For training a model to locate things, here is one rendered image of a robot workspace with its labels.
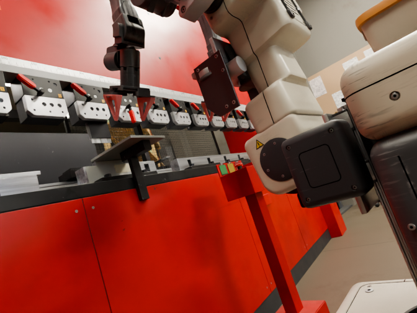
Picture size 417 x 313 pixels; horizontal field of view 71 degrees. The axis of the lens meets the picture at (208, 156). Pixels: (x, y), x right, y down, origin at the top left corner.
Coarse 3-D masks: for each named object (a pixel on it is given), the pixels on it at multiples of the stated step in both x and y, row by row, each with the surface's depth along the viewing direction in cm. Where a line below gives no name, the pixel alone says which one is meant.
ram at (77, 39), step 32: (0, 0) 111; (32, 0) 122; (64, 0) 136; (96, 0) 154; (0, 32) 106; (32, 32) 117; (64, 32) 129; (96, 32) 145; (160, 32) 192; (192, 32) 229; (0, 64) 102; (64, 64) 123; (96, 64) 137; (160, 64) 179; (192, 64) 210; (160, 96) 167
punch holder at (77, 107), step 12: (84, 84) 128; (72, 96) 123; (84, 96) 125; (96, 96) 130; (72, 108) 124; (84, 108) 123; (96, 108) 129; (108, 108) 133; (72, 120) 124; (84, 120) 124; (96, 120) 128
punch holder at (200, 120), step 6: (186, 108) 190; (192, 108) 189; (192, 114) 187; (198, 114) 191; (204, 114) 198; (192, 120) 188; (198, 120) 189; (204, 120) 195; (192, 126) 188; (198, 126) 190; (204, 126) 195
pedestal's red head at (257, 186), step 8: (240, 160) 152; (248, 168) 127; (224, 176) 134; (232, 176) 131; (240, 176) 128; (248, 176) 126; (256, 176) 129; (224, 184) 135; (232, 184) 132; (240, 184) 129; (248, 184) 126; (256, 184) 127; (232, 192) 132; (240, 192) 129; (248, 192) 126; (256, 192) 125; (232, 200) 133
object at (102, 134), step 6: (90, 126) 126; (96, 126) 129; (102, 126) 131; (90, 132) 125; (96, 132) 127; (102, 132) 130; (108, 132) 132; (90, 138) 125; (96, 138) 127; (102, 138) 130; (108, 138) 132
